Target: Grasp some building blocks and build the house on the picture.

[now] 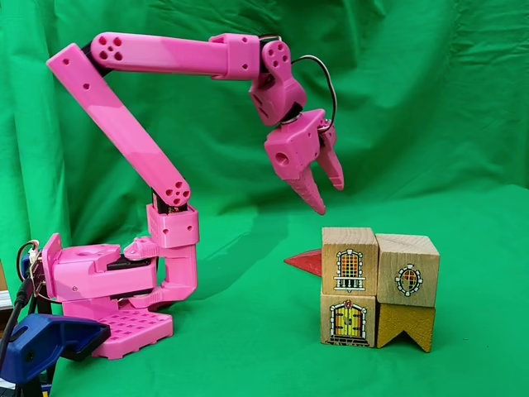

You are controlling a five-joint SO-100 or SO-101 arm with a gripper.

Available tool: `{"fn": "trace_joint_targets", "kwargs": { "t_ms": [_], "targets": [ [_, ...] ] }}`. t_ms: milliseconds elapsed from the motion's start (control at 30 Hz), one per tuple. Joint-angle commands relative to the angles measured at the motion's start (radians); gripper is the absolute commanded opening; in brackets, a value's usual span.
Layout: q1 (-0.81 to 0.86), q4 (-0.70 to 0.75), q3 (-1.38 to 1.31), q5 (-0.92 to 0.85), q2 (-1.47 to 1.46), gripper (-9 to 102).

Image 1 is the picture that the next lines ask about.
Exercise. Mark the wooden block with tall window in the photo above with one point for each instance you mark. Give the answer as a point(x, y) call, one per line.
point(330, 248)

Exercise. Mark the yellow notched wooden block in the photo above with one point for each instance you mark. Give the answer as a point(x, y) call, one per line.
point(396, 322)

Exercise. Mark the wooden block with door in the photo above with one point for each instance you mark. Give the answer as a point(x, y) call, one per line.
point(326, 306)

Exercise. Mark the blue clamp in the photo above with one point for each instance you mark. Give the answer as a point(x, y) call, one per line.
point(37, 343)

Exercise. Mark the green cloth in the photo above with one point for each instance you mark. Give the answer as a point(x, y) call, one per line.
point(413, 103)

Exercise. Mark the red wooden wedge block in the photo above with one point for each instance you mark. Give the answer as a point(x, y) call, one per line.
point(306, 262)

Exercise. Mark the wooden block with round window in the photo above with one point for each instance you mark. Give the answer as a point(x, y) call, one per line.
point(413, 256)

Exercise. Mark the motor controller board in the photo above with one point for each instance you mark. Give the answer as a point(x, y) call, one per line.
point(35, 273)

